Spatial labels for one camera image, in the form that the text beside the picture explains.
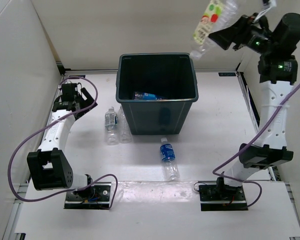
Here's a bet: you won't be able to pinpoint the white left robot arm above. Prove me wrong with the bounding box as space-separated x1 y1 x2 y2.
27 83 95 200

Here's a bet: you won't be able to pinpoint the clear bottle dark blue label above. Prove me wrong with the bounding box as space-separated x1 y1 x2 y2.
159 137 180 181

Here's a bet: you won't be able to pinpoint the dark green plastic bin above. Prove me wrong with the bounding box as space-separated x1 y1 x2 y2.
115 53 199 135

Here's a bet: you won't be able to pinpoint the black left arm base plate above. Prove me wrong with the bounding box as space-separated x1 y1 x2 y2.
63 182 112 210

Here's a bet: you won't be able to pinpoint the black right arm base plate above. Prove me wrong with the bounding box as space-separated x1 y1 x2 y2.
193 181 248 212

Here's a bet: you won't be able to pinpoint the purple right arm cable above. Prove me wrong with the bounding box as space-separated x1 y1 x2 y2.
212 69 300 207

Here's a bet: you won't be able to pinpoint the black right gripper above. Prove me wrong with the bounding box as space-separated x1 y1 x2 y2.
208 13 276 56

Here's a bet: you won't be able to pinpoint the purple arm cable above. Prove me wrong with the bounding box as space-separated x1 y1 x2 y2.
212 69 300 207
7 76 119 210

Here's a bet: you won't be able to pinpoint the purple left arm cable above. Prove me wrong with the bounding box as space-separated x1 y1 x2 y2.
7 76 119 210

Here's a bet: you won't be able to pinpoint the clear bottle white blue label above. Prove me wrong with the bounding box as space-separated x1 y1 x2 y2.
104 106 119 145

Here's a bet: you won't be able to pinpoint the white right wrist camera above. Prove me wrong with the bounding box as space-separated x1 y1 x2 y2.
253 0 277 23

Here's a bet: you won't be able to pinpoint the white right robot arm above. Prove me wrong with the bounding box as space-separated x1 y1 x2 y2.
209 13 300 200

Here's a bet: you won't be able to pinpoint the clear bottle apple label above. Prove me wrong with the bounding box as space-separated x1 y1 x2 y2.
189 0 241 60

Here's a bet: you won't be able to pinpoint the clear unlabelled plastic bottle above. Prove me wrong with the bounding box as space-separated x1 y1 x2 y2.
117 106 132 144

